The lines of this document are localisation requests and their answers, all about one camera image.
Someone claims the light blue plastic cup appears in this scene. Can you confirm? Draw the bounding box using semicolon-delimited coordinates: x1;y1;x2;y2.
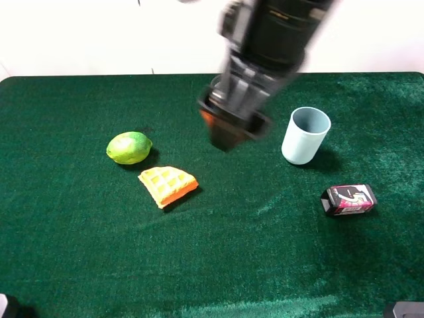
281;107;331;165

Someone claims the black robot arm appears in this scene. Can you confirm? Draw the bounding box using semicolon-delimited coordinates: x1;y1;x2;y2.
199;0;334;152

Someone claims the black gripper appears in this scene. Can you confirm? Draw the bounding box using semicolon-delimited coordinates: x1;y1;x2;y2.
199;56;298;152

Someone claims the green felt table cloth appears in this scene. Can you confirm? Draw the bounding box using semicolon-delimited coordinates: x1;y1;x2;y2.
1;73;423;317

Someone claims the black pink small box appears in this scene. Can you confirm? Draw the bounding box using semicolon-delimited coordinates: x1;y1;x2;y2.
320;184;378;217

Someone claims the yellow waffle piece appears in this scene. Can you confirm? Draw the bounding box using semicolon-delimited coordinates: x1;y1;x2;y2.
138;166;199;209

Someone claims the green lime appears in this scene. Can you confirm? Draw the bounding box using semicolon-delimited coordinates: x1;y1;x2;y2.
106;131;153;165

